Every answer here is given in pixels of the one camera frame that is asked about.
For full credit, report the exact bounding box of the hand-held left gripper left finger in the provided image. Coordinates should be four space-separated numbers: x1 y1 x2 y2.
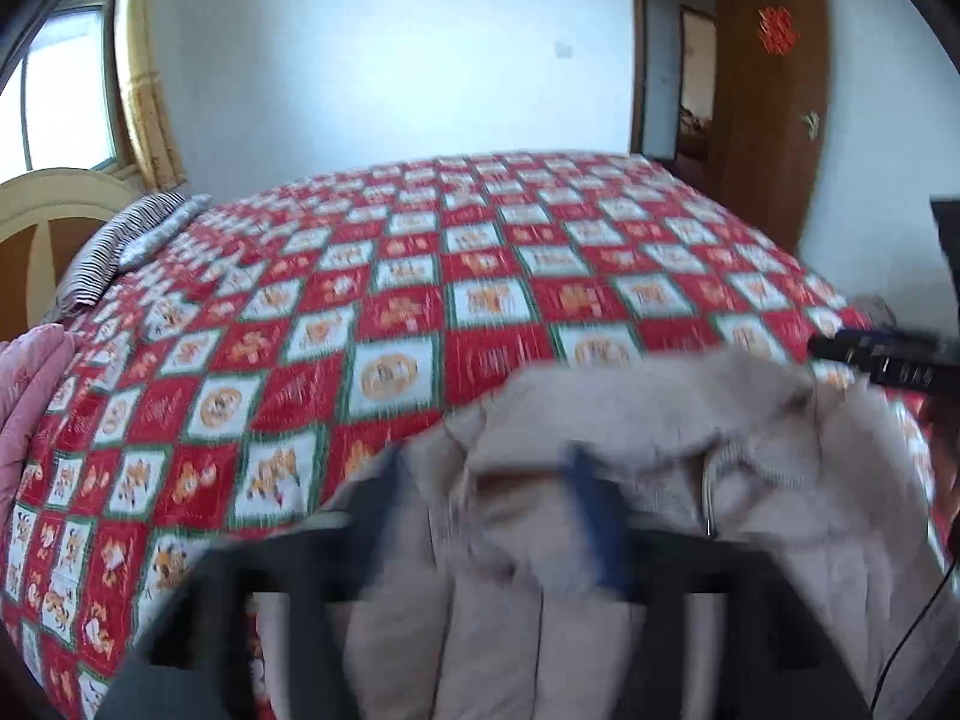
97 446 410 720

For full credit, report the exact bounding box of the brown wooden door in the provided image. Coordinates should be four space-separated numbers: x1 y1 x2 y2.
712 0 830 252

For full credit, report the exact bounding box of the grey patterned pillow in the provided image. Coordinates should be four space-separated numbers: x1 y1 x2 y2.
120 195 215 271

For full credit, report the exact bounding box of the light grey quilted jacket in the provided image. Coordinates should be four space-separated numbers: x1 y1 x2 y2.
251 345 950 720

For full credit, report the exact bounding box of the dark wooden door frame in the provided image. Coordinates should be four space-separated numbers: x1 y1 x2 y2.
630 0 743 166

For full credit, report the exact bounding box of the red paper door decoration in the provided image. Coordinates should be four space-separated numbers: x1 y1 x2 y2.
757 6 796 57

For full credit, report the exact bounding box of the cream and brown wooden headboard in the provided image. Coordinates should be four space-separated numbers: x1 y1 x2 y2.
0 169 143 323

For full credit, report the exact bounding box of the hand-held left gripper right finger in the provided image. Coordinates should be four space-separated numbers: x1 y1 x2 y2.
562 441 875 720

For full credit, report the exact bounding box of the window with wooden frame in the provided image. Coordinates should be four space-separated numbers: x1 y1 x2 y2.
0 0 128 181

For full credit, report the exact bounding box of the black and white striped pillow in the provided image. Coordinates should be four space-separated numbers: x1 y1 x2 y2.
56 193 188 316

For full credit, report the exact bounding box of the narrow yellow floral curtain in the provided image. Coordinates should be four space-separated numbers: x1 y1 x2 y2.
112 0 188 192

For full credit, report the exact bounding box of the bed with red checkered sheet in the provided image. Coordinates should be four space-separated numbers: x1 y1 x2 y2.
0 152 931 720

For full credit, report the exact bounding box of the black cable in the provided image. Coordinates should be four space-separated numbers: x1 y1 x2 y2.
874 559 960 702

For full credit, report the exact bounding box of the pink folded quilt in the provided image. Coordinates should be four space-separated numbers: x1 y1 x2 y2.
0 326 76 511

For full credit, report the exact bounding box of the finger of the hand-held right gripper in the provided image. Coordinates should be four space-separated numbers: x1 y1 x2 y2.
808 328 942 392

